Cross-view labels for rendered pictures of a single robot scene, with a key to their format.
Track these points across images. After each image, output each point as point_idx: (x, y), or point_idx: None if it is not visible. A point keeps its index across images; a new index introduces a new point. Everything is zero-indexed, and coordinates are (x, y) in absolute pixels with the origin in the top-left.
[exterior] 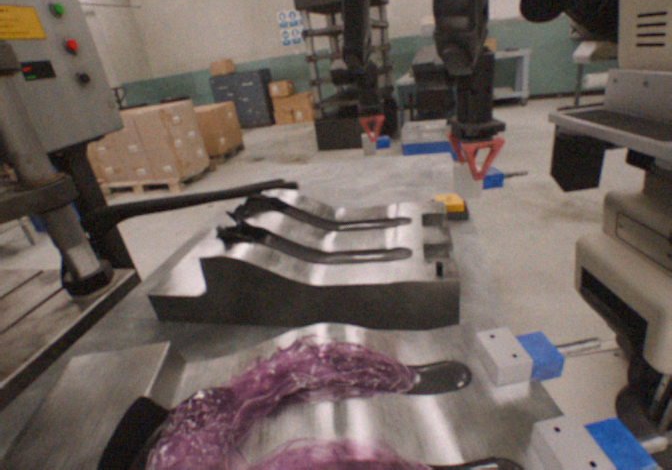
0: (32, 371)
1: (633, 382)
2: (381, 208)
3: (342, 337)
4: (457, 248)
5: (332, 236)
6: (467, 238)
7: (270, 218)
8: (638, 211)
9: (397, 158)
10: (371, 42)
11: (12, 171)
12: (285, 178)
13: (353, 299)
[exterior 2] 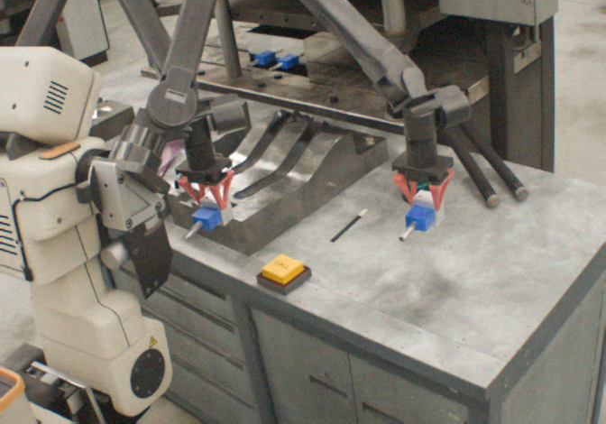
0: (335, 115)
1: None
2: (276, 195)
3: (181, 156)
4: (231, 257)
5: (268, 170)
6: (234, 268)
7: (292, 133)
8: (107, 286)
9: (527, 320)
10: (397, 85)
11: None
12: (555, 203)
13: None
